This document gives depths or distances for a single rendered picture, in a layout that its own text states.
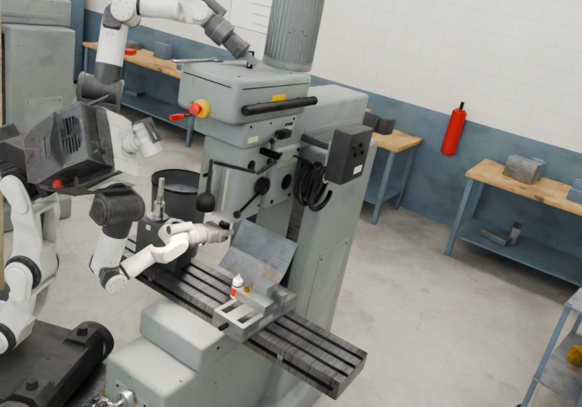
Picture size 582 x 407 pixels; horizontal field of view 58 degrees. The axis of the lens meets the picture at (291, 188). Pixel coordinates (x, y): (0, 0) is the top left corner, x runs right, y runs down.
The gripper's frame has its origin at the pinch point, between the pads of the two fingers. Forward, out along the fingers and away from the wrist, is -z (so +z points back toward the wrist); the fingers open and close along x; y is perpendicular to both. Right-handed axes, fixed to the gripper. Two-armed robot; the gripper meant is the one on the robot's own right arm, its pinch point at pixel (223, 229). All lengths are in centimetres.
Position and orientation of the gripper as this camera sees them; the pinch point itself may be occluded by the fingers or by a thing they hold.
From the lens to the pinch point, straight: 216.6
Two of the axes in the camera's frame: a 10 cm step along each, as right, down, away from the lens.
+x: -6.6, -3.9, 6.5
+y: -1.9, 9.1, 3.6
